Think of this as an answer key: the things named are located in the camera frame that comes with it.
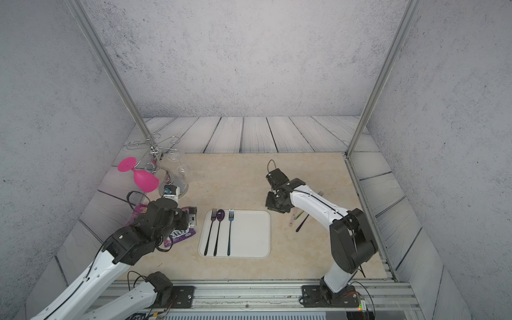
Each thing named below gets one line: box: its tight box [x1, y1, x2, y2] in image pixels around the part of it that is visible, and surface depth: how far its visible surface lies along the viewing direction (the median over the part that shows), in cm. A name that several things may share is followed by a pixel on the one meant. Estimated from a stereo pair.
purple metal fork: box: [204, 208, 218, 256], surface depth 93 cm
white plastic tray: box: [198, 210, 272, 259], surface depth 91 cm
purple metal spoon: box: [213, 209, 226, 257], surface depth 95 cm
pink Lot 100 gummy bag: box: [125, 202, 148, 226], surface depth 92 cm
